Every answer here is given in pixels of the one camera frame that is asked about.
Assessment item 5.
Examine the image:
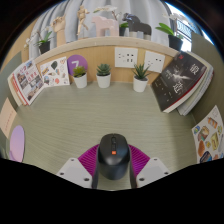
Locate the white orchid behind horses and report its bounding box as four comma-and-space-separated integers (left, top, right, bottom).
93, 4, 129, 37

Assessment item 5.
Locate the photo cover magazine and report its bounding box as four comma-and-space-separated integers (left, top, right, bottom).
13, 58, 45, 106

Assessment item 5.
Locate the grey curtain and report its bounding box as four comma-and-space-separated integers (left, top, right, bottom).
28, 0, 168, 59

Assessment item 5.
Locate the dark wooden horse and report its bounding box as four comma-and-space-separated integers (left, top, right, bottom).
121, 12, 153, 41

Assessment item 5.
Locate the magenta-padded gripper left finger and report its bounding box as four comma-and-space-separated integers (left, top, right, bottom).
55, 144, 101, 190

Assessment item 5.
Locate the beige booklet with red text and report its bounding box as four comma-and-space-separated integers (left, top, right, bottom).
0, 97, 18, 139

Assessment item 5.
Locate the white wall socket plate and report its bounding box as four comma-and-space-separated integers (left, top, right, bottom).
143, 50, 166, 74
114, 46, 139, 69

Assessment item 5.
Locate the round purple number sign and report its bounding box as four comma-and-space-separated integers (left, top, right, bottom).
66, 54, 89, 77

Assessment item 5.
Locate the green desk divider panel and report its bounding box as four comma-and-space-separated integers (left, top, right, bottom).
0, 51, 23, 111
189, 31, 224, 124

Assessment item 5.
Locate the black computer mouse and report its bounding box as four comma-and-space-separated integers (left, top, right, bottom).
96, 132, 130, 181

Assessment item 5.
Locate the pink wooden horse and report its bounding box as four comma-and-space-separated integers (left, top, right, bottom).
91, 15, 120, 38

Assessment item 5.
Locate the white orchid in black pot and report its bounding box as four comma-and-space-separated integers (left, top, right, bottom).
23, 28, 54, 55
155, 12, 185, 52

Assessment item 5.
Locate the small succulent in white pot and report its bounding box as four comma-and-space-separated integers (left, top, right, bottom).
72, 65, 88, 89
132, 63, 151, 93
95, 63, 112, 89

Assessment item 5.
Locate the wooden artist mannequin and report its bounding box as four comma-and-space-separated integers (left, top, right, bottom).
76, 4, 90, 40

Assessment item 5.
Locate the black cover book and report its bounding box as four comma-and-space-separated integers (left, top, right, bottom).
150, 51, 208, 113

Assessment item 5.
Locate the window with dark frame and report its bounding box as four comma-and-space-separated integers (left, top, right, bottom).
164, 1, 214, 53

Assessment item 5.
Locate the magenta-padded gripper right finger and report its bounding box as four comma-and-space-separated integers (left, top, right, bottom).
128, 144, 172, 188

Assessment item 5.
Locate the white sticker sheet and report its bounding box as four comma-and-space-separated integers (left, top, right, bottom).
39, 56, 71, 88

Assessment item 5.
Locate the red-spined book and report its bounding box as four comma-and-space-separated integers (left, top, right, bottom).
10, 71, 28, 107

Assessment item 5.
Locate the light wooden ledge shelf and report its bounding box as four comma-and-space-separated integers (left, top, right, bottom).
33, 35, 181, 84

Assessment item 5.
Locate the colourful food sticker sheet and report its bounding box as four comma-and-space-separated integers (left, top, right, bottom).
191, 105, 224, 164

